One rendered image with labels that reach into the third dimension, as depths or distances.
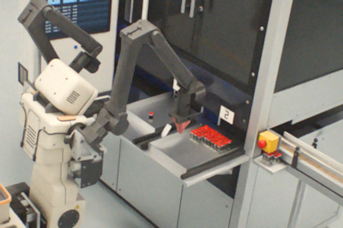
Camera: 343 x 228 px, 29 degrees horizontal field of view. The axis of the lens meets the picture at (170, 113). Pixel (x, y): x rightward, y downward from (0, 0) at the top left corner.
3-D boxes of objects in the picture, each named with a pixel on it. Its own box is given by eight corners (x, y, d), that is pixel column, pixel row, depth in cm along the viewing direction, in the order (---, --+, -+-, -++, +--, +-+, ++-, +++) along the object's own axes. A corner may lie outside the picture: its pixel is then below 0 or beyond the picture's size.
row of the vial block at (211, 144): (195, 136, 320) (196, 128, 318) (221, 153, 309) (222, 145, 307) (192, 137, 319) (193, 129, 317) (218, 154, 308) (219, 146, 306)
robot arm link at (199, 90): (177, 73, 272) (191, 83, 267) (198, 67, 279) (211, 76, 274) (172, 97, 278) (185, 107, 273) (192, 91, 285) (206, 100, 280)
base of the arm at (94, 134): (73, 127, 252) (88, 142, 244) (88, 113, 253) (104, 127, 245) (84, 139, 258) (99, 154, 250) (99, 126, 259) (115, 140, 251)
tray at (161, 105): (171, 96, 355) (172, 90, 353) (204, 116, 339) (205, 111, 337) (121, 112, 334) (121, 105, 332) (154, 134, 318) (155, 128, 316)
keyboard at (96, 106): (109, 99, 360) (109, 95, 359) (122, 110, 351) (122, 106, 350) (41, 113, 339) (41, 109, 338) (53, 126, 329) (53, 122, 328)
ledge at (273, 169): (271, 153, 318) (271, 150, 317) (292, 166, 310) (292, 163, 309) (252, 162, 309) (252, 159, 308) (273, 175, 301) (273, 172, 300)
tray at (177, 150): (199, 129, 327) (200, 123, 326) (237, 153, 311) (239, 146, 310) (147, 149, 306) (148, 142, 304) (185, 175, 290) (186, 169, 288)
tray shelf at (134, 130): (165, 95, 359) (165, 92, 358) (260, 155, 315) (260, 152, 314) (92, 118, 330) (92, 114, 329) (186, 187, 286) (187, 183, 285)
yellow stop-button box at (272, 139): (267, 142, 308) (269, 129, 304) (278, 149, 303) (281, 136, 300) (256, 146, 303) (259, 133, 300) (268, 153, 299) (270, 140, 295)
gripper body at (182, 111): (195, 116, 281) (197, 101, 277) (177, 123, 275) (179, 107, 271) (185, 110, 285) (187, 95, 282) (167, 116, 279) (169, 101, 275)
